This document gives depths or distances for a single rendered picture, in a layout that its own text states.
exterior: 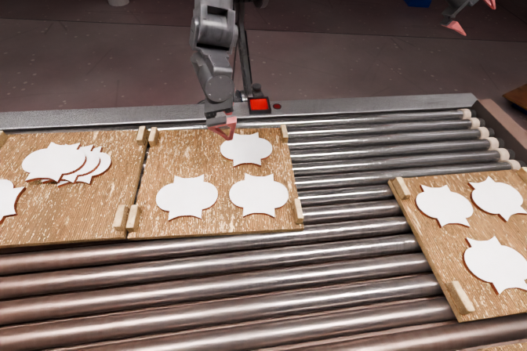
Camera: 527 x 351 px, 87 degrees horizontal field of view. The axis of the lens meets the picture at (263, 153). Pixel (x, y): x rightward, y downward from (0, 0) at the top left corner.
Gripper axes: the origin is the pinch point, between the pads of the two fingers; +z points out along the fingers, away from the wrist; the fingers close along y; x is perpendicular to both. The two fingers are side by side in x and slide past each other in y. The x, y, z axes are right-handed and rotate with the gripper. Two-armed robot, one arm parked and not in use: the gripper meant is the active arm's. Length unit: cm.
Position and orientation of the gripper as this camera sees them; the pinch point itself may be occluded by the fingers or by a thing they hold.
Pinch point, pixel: (228, 124)
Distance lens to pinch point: 72.3
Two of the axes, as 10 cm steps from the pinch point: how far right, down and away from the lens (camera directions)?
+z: 1.7, 6.5, 7.4
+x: -9.8, 1.8, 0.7
